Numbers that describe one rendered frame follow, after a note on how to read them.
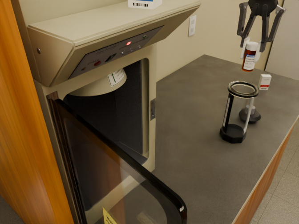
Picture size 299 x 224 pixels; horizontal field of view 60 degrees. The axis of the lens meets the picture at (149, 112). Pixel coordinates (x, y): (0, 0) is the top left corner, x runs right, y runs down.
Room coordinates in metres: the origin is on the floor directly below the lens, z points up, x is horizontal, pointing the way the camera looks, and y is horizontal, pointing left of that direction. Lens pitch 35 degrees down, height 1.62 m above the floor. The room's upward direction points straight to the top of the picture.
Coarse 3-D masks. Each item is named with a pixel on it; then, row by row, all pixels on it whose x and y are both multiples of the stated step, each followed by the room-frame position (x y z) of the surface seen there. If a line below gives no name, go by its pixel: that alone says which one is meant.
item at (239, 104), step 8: (240, 80) 0.87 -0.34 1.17; (232, 88) 0.81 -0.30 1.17; (240, 88) 0.86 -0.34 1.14; (248, 88) 0.85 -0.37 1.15; (256, 88) 0.81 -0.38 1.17; (232, 104) 0.79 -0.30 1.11; (240, 104) 0.77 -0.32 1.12; (248, 104) 0.77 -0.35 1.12; (232, 112) 0.79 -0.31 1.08; (240, 112) 0.77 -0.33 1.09; (248, 112) 0.78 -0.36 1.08; (232, 120) 0.78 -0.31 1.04; (240, 120) 0.77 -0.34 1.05; (248, 120) 0.79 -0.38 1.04; (232, 128) 0.78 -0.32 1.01; (240, 128) 0.77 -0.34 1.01; (232, 136) 0.78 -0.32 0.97; (240, 136) 0.77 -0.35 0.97
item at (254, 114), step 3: (252, 108) 0.92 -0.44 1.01; (252, 111) 0.92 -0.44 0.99; (255, 111) 0.94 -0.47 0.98; (252, 114) 0.92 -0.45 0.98; (255, 114) 0.92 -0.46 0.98; (258, 114) 0.92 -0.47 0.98; (252, 117) 0.90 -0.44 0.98; (255, 117) 0.90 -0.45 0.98; (258, 117) 0.90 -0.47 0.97; (249, 120) 0.89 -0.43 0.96; (252, 120) 0.89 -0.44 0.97; (255, 120) 0.89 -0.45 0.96; (252, 123) 0.90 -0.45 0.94
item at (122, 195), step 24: (72, 120) 0.33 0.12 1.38; (72, 144) 0.35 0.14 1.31; (96, 144) 0.28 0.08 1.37; (72, 168) 0.37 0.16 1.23; (96, 168) 0.29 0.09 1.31; (120, 168) 0.24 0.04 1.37; (96, 192) 0.30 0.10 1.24; (120, 192) 0.24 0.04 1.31; (144, 192) 0.20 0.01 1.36; (168, 192) 0.18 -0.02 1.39; (96, 216) 0.32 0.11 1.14; (120, 216) 0.25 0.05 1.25; (144, 216) 0.20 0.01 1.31; (168, 216) 0.17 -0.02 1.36
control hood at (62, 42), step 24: (168, 0) 0.56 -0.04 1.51; (192, 0) 0.56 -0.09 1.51; (48, 24) 0.39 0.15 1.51; (72, 24) 0.39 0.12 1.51; (96, 24) 0.39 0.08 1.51; (120, 24) 0.39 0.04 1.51; (144, 24) 0.43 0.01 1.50; (168, 24) 0.52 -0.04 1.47; (48, 48) 0.36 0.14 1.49; (72, 48) 0.32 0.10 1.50; (96, 48) 0.37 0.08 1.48; (48, 72) 0.37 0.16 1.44; (72, 72) 0.38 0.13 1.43
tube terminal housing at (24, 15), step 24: (24, 0) 0.40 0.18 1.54; (48, 0) 0.43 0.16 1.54; (72, 0) 0.46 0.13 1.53; (96, 0) 0.50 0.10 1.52; (120, 0) 0.55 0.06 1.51; (24, 24) 0.39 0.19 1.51; (24, 48) 0.41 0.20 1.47; (144, 48) 0.60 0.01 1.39; (96, 72) 0.48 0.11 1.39; (144, 72) 0.64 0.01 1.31; (144, 96) 0.64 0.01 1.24; (48, 120) 0.40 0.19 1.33; (144, 120) 0.64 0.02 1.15; (144, 144) 0.64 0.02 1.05; (72, 216) 0.41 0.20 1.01
